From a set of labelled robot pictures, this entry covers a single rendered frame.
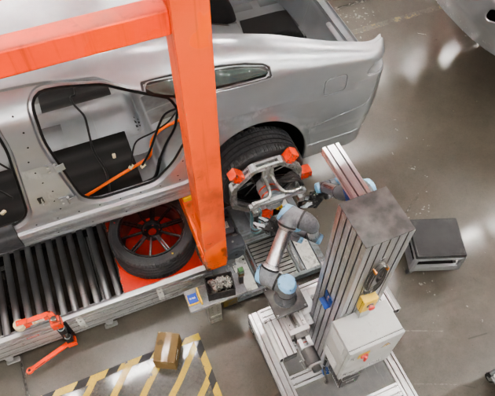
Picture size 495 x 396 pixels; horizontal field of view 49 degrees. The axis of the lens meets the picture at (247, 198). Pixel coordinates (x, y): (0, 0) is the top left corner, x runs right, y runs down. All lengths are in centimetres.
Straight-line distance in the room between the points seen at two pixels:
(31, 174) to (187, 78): 141
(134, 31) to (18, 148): 136
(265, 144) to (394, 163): 188
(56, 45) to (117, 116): 222
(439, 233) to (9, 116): 320
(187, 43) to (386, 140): 345
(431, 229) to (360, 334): 171
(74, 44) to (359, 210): 136
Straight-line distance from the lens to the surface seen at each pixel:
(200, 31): 226
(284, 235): 326
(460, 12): 542
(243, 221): 447
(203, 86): 246
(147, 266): 404
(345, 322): 306
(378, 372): 409
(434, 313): 460
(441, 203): 514
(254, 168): 366
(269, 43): 343
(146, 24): 221
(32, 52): 219
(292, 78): 350
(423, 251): 442
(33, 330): 417
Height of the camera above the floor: 405
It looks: 56 degrees down
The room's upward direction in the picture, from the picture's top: straight up
